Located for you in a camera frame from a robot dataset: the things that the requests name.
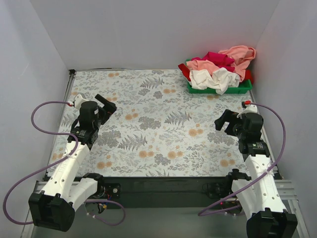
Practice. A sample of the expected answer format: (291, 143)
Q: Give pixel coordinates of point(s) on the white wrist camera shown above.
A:
(248, 107)
(77, 101)

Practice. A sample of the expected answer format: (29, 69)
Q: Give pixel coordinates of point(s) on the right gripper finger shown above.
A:
(219, 123)
(229, 115)

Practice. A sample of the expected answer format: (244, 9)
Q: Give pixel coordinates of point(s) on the salmon pink t shirt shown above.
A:
(242, 56)

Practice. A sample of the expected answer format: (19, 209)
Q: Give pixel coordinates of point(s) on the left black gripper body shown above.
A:
(107, 109)

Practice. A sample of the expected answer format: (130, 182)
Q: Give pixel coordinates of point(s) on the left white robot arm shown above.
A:
(55, 205)

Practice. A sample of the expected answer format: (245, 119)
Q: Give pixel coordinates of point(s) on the white t shirt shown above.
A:
(220, 80)

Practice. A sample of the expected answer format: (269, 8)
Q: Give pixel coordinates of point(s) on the floral table mat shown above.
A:
(159, 129)

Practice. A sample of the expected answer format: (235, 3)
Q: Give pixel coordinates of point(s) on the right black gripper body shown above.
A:
(229, 123)

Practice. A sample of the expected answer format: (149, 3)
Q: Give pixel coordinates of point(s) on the green plastic bin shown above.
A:
(243, 88)

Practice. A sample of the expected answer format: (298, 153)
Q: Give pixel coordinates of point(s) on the red t shirt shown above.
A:
(186, 72)

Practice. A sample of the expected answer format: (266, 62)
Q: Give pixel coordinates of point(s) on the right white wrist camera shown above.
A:
(248, 107)

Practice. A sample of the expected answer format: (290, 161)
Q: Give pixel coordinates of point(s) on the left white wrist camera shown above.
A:
(77, 101)

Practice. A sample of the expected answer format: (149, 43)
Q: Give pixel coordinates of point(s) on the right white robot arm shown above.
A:
(267, 216)

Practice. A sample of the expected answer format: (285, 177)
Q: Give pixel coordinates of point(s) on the aluminium frame rail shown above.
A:
(287, 194)

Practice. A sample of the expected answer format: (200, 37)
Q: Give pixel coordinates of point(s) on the magenta t shirt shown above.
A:
(212, 62)

